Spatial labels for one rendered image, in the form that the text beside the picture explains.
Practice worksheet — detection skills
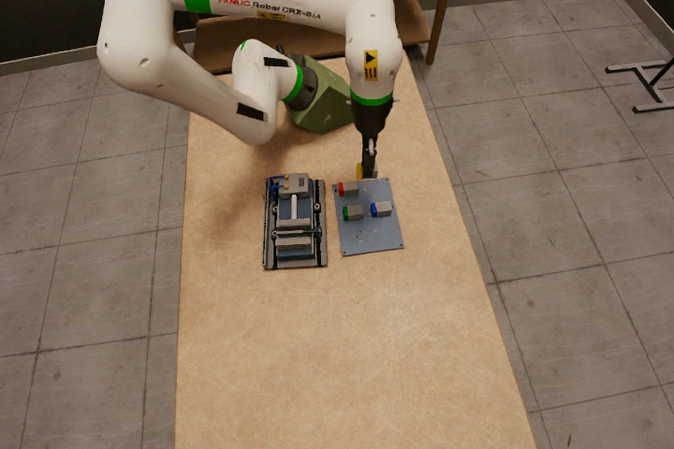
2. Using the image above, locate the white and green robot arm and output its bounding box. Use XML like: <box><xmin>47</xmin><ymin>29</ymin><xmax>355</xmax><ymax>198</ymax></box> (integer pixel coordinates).
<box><xmin>97</xmin><ymin>0</ymin><xmax>403</xmax><ymax>146</ymax></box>

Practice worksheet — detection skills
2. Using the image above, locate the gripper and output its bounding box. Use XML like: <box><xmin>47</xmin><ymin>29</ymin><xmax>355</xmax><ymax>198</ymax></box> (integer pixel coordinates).
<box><xmin>354</xmin><ymin>117</ymin><xmax>386</xmax><ymax>178</ymax></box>

